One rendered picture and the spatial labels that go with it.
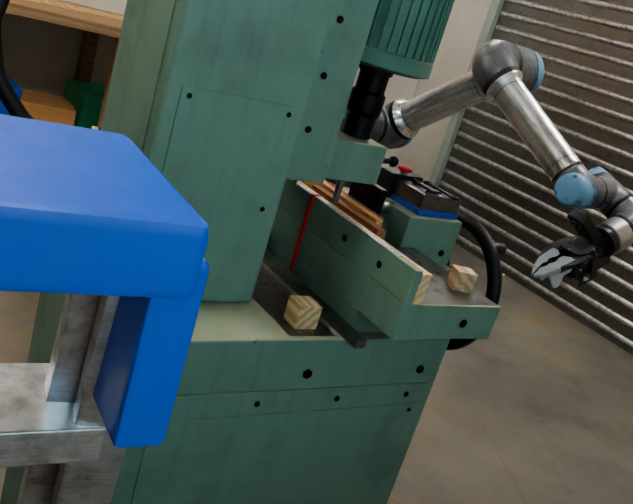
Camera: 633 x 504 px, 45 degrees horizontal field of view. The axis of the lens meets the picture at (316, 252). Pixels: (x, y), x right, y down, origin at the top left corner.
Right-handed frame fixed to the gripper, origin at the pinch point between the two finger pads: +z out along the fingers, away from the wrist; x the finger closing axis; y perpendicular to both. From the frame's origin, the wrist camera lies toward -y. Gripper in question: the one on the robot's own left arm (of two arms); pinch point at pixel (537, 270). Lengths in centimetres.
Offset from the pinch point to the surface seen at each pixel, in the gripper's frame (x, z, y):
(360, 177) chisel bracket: 5, 35, -35
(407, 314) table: -21, 46, -27
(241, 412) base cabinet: -13, 72, -18
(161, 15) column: 4, 62, -72
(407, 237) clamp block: 2.4, 29.3, -21.3
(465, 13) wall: 316, -240, 77
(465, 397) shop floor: 77, -37, 123
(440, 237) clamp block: 2.4, 22.0, -17.8
